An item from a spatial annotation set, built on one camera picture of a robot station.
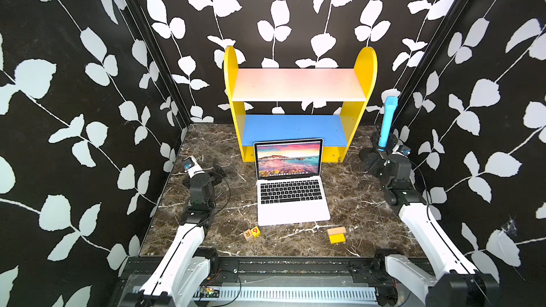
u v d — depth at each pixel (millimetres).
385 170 651
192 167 663
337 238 817
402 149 688
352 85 798
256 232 801
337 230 837
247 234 798
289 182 956
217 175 672
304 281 729
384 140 867
